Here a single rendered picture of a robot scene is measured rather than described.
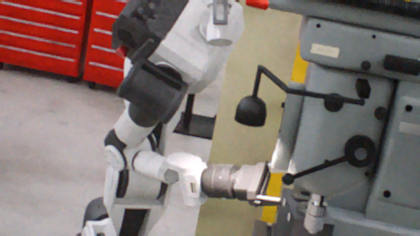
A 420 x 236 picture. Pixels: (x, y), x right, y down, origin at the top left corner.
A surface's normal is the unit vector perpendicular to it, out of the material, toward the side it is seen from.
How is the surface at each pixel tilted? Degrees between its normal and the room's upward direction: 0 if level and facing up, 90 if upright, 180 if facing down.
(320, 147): 90
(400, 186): 90
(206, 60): 58
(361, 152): 90
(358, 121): 90
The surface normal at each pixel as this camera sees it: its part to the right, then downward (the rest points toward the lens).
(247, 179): -0.25, -0.70
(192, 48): 0.41, -0.22
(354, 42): -0.02, 0.28
